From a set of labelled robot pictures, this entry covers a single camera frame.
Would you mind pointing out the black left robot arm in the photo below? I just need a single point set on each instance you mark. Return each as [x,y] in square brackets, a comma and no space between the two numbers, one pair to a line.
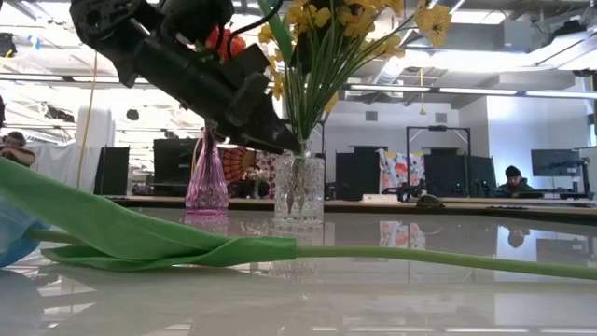
[112,37]

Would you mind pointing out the black partition panel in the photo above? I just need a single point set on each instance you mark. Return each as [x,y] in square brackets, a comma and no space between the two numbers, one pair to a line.
[448,172]
[112,170]
[356,175]

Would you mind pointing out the red-orange artificial tulip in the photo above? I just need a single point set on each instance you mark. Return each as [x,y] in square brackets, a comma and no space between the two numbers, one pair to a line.
[233,46]

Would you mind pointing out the white pillar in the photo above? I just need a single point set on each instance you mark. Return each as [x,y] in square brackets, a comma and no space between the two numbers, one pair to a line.
[105,135]

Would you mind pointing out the smooth silver ventilation duct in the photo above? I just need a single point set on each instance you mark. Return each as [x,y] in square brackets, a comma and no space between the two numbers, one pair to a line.
[396,65]

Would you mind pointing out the clear cut glass vase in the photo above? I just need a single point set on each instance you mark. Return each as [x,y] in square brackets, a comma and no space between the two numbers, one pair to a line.
[298,191]

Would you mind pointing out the beige wooden desk top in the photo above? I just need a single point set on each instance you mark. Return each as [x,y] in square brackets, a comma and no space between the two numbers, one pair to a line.
[354,205]

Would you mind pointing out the dark desktop monitor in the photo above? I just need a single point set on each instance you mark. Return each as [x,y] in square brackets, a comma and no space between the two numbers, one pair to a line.
[555,162]

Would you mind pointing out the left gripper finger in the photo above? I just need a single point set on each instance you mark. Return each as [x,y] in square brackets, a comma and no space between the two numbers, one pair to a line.
[247,135]
[266,116]

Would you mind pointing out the floral patterned cloth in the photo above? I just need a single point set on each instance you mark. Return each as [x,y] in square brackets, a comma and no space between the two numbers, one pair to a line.
[401,168]

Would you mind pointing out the white monitor back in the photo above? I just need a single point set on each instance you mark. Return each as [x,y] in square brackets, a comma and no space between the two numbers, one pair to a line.
[588,163]

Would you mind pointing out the yellow artificial flower bunch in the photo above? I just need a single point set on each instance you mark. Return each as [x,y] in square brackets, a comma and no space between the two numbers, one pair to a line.
[308,16]
[436,21]

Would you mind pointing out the white flat box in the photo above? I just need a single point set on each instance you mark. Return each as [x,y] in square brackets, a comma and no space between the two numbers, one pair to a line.
[380,199]

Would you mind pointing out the person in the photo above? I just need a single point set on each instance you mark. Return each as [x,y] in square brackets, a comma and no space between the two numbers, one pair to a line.
[16,149]
[513,172]

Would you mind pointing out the pink ribbed glass vase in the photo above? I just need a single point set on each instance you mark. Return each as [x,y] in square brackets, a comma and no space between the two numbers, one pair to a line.
[207,186]

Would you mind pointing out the small background flower bouquet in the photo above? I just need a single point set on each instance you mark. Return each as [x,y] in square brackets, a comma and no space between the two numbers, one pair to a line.
[255,176]

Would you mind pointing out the black dome-shaped object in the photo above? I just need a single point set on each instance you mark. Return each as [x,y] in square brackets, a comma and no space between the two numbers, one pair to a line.
[429,201]

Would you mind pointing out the orange mandala tapestry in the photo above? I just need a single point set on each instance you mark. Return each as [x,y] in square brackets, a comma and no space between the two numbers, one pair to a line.
[240,172]

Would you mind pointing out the black metal rack frame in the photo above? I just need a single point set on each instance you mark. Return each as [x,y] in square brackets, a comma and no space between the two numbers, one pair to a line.
[438,128]

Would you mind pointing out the orange artificial tulip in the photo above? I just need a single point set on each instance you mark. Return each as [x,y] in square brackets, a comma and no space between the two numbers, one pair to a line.
[213,36]

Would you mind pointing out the long ceiling light strip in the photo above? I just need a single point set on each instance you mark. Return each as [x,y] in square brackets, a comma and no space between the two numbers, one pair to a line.
[392,88]
[476,91]
[559,94]

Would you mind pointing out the yellow hanging tag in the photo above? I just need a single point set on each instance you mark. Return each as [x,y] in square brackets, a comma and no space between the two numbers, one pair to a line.
[422,111]

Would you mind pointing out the black background robot arm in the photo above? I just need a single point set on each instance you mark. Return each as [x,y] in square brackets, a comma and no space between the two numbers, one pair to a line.
[406,190]

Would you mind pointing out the white hanging cloth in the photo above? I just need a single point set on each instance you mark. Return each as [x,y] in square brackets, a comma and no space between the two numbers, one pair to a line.
[56,161]

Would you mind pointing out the green stem with leaf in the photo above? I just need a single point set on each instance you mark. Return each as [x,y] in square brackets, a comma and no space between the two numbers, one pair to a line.
[116,224]

